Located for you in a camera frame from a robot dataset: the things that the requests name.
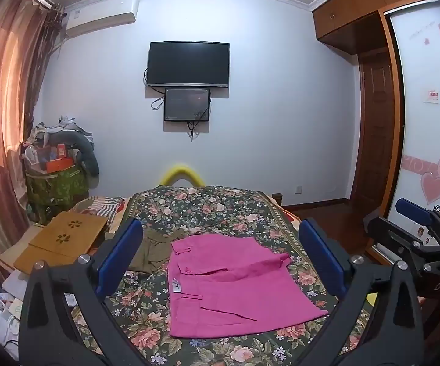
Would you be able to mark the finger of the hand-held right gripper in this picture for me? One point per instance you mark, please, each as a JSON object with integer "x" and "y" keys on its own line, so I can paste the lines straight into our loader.
{"x": 414, "y": 211}
{"x": 389, "y": 232}

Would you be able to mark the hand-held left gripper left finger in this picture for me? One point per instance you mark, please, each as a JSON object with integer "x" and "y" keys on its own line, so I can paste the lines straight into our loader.
{"x": 119, "y": 257}

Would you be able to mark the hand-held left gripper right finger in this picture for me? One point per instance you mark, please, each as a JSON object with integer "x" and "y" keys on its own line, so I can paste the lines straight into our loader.
{"x": 321, "y": 257}

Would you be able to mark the pink pants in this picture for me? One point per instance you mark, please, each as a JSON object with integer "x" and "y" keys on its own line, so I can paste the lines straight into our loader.
{"x": 227, "y": 286}

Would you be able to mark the olive green pants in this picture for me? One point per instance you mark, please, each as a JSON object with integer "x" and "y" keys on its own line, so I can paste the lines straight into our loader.
{"x": 153, "y": 249}

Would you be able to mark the orange green bedding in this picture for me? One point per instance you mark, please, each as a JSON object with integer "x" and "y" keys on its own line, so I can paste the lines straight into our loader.
{"x": 294, "y": 217}

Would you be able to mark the wooden lap desk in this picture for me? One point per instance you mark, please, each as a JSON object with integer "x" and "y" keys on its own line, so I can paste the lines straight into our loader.
{"x": 63, "y": 242}

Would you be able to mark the white heart-print wardrobe door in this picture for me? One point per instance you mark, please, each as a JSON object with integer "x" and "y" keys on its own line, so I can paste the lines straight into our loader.
{"x": 429, "y": 133}

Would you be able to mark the green patterned bag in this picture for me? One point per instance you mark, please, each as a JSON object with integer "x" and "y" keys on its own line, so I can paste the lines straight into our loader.
{"x": 58, "y": 190}

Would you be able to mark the flat brown cardboard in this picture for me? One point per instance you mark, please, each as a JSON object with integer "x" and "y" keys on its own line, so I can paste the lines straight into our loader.
{"x": 14, "y": 247}

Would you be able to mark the yellow foam tube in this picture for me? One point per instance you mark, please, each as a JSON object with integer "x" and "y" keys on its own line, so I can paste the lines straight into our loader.
{"x": 181, "y": 170}

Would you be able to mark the orange box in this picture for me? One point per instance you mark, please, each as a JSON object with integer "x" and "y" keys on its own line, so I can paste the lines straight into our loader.
{"x": 59, "y": 165}

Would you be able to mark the floral blanket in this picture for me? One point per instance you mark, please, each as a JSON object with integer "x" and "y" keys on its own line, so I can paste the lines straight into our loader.
{"x": 220, "y": 213}

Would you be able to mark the grey plush toy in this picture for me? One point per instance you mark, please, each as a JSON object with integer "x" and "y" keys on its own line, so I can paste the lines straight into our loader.
{"x": 84, "y": 148}

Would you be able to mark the red white paper notice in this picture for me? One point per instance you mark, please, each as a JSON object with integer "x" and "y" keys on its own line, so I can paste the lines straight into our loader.
{"x": 431, "y": 96}

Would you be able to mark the small red box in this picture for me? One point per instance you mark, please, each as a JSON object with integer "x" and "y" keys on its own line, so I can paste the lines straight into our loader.
{"x": 62, "y": 151}

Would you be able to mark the pile of white papers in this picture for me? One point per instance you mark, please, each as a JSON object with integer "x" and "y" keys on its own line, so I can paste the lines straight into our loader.
{"x": 2, "y": 308}

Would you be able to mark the pile of grey clothes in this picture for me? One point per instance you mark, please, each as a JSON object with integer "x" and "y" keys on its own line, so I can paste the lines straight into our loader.
{"x": 61, "y": 125}

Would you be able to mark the pink striped curtain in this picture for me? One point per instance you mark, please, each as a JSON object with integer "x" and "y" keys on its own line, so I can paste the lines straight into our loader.
{"x": 2, "y": 103}

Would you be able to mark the wooden wardrobe cabinet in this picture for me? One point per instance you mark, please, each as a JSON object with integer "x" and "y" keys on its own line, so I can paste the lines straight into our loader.
{"x": 357, "y": 11}

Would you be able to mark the white air conditioner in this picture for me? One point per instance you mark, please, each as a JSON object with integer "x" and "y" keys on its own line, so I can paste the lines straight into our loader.
{"x": 101, "y": 13}

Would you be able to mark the white wall socket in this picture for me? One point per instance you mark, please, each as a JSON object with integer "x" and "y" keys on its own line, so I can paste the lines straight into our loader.
{"x": 298, "y": 190}

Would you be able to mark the small black wall monitor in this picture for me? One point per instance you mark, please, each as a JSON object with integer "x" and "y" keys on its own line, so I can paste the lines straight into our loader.
{"x": 186, "y": 105}

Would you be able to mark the black wall television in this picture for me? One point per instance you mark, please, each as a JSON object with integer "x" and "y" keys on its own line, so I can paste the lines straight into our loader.
{"x": 188, "y": 63}

